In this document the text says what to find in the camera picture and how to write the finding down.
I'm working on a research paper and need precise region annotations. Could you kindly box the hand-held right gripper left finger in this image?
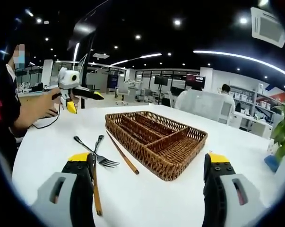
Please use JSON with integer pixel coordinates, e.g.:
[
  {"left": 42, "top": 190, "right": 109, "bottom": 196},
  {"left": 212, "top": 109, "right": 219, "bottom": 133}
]
[{"left": 30, "top": 152, "right": 96, "bottom": 227}]

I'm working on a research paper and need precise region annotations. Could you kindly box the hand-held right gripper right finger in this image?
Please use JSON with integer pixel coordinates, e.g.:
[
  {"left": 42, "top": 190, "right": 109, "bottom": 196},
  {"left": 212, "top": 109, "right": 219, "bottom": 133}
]
[{"left": 203, "top": 153, "right": 263, "bottom": 227}]

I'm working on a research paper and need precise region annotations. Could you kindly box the brown wooden chopstick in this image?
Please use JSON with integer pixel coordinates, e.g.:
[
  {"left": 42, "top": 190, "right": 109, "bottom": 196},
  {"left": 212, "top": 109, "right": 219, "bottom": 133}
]
[
  {"left": 92, "top": 153, "right": 103, "bottom": 216},
  {"left": 105, "top": 130, "right": 140, "bottom": 175}
]

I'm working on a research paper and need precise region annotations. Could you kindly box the brown wicker cutlery storage tray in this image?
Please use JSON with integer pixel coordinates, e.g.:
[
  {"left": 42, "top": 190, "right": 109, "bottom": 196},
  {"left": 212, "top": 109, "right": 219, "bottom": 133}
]
[{"left": 105, "top": 110, "right": 208, "bottom": 182}]

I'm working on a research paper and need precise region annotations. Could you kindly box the person's left hand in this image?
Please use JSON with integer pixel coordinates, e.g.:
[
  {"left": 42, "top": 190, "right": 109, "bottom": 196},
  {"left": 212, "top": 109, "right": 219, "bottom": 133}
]
[{"left": 44, "top": 87, "right": 63, "bottom": 112}]

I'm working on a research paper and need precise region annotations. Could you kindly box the dark blue banner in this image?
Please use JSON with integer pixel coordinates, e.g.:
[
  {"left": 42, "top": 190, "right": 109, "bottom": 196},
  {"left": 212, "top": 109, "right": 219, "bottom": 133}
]
[{"left": 107, "top": 75, "right": 120, "bottom": 88}]

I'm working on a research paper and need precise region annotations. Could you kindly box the light wood desk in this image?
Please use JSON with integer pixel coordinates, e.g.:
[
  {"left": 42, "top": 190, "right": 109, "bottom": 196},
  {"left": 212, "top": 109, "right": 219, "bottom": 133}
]
[{"left": 17, "top": 86, "right": 59, "bottom": 100}]

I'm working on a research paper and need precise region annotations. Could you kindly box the short ceiling light strip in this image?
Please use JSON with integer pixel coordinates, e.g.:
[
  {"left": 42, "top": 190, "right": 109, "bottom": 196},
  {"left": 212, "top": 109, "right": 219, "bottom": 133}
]
[{"left": 110, "top": 53, "right": 163, "bottom": 67}]

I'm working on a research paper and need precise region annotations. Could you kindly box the small blue object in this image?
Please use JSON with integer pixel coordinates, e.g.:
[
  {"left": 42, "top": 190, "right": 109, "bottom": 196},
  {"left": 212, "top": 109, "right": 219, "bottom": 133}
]
[{"left": 264, "top": 155, "right": 282, "bottom": 173}]

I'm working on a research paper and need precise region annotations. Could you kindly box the person in black shirt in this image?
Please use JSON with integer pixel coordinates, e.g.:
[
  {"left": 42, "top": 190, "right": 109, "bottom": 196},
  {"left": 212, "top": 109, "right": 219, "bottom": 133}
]
[{"left": 0, "top": 63, "right": 22, "bottom": 142}]

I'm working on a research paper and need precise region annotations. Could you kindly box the black monitor on stand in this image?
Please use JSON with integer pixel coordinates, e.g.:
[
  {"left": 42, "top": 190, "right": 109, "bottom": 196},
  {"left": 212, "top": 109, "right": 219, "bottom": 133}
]
[{"left": 154, "top": 75, "right": 169, "bottom": 105}]

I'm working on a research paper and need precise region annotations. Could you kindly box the group of ceiling spotlights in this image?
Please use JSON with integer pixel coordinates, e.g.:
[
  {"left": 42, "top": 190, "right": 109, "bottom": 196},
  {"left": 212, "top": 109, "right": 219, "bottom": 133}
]
[{"left": 24, "top": 9, "right": 268, "bottom": 79}]

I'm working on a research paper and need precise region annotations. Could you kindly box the grey partition panel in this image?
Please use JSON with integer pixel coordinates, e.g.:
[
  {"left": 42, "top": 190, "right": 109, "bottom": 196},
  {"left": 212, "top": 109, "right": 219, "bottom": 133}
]
[{"left": 175, "top": 89, "right": 235, "bottom": 125}]

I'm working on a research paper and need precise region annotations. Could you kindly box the shelf with white boxes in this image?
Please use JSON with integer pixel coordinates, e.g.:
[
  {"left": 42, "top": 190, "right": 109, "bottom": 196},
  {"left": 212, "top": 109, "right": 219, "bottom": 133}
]
[{"left": 229, "top": 85, "right": 261, "bottom": 114}]

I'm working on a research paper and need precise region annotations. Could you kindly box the curved ceiling light strip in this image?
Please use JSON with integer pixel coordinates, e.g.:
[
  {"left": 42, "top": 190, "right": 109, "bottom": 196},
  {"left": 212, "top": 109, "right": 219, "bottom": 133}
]
[{"left": 193, "top": 49, "right": 285, "bottom": 80}]

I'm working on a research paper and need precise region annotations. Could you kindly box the white ceiling air conditioner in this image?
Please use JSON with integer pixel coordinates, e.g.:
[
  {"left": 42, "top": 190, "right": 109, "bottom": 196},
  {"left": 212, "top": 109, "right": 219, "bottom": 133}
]
[{"left": 250, "top": 6, "right": 285, "bottom": 48}]

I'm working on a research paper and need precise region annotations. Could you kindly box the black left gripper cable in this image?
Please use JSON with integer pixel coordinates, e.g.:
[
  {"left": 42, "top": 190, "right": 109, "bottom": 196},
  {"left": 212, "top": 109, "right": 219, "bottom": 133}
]
[{"left": 33, "top": 104, "right": 62, "bottom": 130}]

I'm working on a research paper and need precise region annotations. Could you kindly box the red-lit wall screen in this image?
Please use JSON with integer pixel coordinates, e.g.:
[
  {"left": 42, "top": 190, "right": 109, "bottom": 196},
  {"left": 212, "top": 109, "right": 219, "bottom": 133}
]
[{"left": 186, "top": 73, "right": 207, "bottom": 88}]

